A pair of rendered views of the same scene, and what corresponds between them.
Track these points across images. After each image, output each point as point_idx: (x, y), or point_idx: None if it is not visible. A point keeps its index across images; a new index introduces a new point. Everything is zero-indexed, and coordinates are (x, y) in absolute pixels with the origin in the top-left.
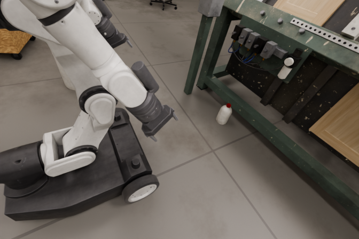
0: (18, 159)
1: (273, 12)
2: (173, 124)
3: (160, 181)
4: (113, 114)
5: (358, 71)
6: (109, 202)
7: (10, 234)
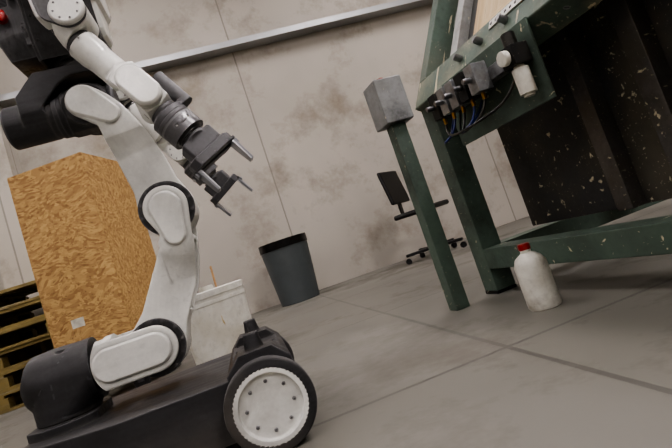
0: (61, 349)
1: (469, 43)
2: (407, 350)
3: (341, 420)
4: (188, 226)
5: None
6: None
7: None
